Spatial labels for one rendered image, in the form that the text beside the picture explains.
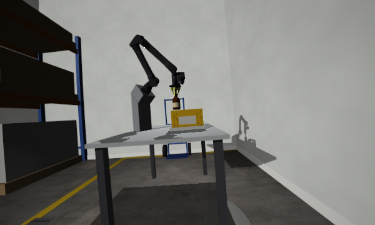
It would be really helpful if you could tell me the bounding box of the brown glass bottle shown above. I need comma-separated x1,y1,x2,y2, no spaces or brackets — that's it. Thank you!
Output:
172,94,181,110

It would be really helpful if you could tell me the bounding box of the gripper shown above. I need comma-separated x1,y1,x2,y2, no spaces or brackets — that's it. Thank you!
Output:
169,80,181,96

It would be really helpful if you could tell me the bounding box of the yellow crate with cross dividers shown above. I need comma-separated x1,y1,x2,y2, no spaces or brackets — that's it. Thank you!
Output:
171,109,204,128

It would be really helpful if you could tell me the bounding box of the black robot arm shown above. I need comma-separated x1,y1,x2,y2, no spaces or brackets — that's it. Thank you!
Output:
129,34,185,95

